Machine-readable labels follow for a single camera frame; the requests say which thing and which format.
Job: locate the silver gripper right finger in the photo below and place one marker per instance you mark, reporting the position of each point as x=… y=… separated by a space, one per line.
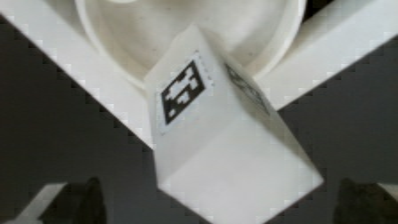
x=366 y=203

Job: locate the white U-shaped fence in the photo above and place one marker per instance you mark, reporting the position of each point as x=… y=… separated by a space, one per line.
x=346 y=30

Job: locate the white stool leg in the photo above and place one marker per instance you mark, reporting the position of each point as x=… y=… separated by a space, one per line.
x=232 y=168

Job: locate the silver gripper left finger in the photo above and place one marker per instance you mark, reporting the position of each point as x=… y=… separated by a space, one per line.
x=67 y=203

